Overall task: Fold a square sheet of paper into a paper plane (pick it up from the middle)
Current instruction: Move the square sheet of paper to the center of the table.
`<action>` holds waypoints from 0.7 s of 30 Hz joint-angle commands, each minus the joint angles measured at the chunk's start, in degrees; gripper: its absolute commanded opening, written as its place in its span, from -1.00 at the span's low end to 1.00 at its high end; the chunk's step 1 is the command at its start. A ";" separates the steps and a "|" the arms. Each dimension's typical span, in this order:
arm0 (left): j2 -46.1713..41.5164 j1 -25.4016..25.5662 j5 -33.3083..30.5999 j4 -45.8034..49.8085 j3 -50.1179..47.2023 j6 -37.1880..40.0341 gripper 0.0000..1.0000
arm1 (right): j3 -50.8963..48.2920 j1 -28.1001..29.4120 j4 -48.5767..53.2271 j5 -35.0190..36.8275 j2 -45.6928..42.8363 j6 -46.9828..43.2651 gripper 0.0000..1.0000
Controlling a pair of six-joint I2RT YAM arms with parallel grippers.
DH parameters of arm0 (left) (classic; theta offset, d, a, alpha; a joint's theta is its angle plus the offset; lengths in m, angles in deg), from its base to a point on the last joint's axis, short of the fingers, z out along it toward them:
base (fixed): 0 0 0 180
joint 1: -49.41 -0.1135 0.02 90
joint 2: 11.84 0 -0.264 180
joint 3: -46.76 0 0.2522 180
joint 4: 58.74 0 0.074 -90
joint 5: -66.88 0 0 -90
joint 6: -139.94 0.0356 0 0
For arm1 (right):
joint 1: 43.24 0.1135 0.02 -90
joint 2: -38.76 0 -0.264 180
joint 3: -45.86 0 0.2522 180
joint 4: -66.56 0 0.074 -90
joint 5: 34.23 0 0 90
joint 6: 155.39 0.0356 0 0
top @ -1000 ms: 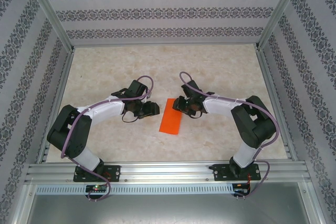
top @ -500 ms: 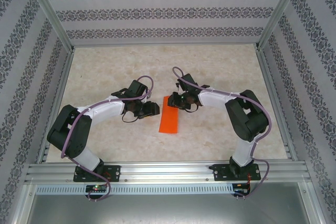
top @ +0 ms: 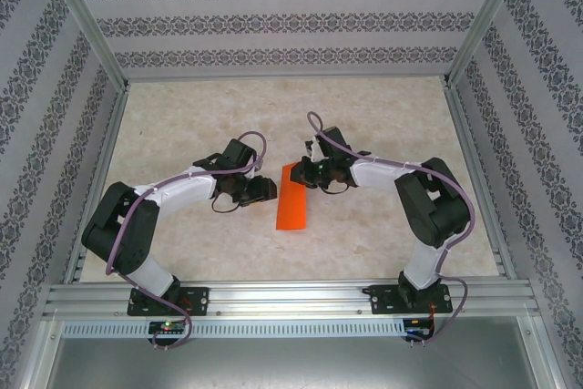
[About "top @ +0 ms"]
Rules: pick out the orange paper sheet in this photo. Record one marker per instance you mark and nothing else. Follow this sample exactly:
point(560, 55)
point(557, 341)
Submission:
point(291, 207)

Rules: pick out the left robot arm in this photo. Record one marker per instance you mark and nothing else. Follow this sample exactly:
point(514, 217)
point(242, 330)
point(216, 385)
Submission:
point(182, 191)

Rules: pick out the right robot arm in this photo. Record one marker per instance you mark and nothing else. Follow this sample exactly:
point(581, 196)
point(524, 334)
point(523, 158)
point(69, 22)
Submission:
point(387, 177)

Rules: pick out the left controller board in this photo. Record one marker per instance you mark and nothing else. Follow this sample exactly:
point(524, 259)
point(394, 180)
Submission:
point(166, 326)

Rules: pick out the controller board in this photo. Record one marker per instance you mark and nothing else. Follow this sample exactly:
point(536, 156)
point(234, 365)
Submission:
point(416, 329)
point(166, 326)

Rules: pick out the grey metal shelf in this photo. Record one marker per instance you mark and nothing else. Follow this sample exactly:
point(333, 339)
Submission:
point(291, 366)

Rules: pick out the right controller board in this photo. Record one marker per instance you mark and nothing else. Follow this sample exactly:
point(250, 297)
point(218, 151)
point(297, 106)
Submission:
point(416, 329)

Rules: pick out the aluminium mounting rail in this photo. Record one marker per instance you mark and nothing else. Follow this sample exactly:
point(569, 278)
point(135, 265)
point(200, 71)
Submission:
point(291, 295)

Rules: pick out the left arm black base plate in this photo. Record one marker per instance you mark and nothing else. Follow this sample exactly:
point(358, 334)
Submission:
point(198, 300)

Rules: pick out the right aluminium side rail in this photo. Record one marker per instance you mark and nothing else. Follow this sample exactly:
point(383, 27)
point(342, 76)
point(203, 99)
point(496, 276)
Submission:
point(478, 179)

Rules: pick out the aluminium side rail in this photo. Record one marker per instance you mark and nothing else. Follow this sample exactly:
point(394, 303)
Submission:
point(478, 179)
point(98, 179)

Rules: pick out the left aluminium side rail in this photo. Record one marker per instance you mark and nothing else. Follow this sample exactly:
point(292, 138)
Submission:
point(98, 179)

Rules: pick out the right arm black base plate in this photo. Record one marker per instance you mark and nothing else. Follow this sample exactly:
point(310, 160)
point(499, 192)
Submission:
point(385, 300)

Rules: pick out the right aluminium frame post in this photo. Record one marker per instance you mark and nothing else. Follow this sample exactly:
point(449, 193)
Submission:
point(487, 15)

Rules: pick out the aluminium frame post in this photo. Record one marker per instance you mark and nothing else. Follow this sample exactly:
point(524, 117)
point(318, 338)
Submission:
point(84, 20)
point(487, 15)

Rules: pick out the left aluminium frame post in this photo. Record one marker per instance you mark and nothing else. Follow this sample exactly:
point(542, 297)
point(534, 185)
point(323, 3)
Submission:
point(84, 20)

